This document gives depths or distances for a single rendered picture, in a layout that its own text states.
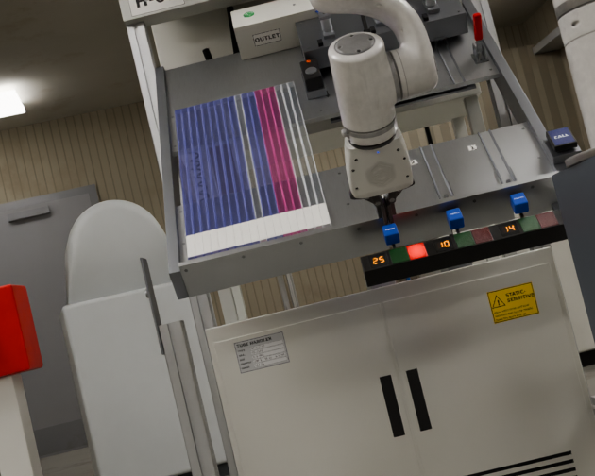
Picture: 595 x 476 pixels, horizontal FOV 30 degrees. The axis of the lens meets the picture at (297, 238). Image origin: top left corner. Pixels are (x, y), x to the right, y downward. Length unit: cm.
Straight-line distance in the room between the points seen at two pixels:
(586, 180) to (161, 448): 385
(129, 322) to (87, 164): 491
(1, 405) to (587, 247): 113
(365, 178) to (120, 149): 817
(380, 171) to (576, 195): 42
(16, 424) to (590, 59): 122
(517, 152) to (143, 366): 328
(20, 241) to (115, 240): 468
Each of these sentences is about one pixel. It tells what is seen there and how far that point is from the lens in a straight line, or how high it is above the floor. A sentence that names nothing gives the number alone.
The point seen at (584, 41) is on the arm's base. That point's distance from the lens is 144.
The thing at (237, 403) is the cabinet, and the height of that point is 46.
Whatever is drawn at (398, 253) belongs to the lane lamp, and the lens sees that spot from 185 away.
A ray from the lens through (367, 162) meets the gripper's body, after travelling 175.
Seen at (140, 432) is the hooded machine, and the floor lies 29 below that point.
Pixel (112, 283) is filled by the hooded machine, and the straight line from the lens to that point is 511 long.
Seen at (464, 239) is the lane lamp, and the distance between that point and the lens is 186.
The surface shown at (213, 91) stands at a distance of 237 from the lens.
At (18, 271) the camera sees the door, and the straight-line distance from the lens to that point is 976.
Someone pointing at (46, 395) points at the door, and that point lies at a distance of 971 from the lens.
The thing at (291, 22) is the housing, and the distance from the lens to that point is 242.
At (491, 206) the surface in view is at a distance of 192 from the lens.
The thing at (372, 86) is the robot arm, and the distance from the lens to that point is 166.
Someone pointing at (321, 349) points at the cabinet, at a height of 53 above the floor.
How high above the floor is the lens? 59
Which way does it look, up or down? 4 degrees up
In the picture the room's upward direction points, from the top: 14 degrees counter-clockwise
